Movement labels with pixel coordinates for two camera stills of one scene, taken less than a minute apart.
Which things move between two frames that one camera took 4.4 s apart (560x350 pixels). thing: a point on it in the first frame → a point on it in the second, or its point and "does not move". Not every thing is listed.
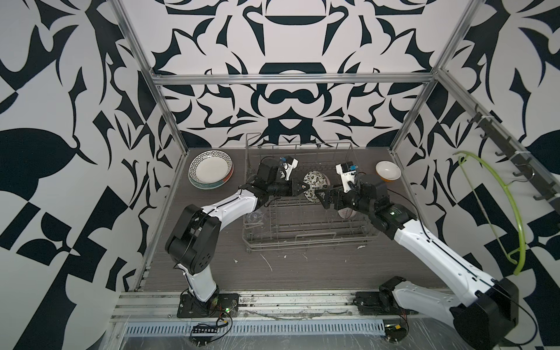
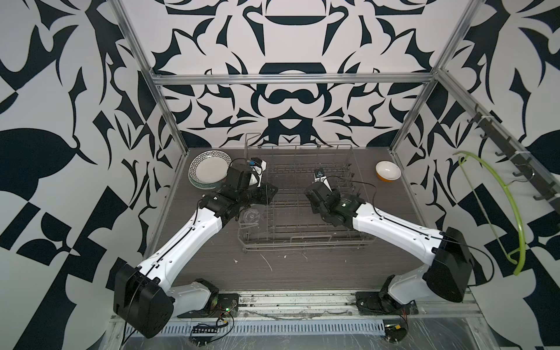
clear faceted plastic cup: [254, 216] does not move
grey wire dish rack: [286, 176] does not move
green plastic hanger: [523, 244] does not move
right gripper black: [332, 192] → [313, 208]
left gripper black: [292, 187] → [267, 197]
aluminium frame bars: [435, 76] does not move
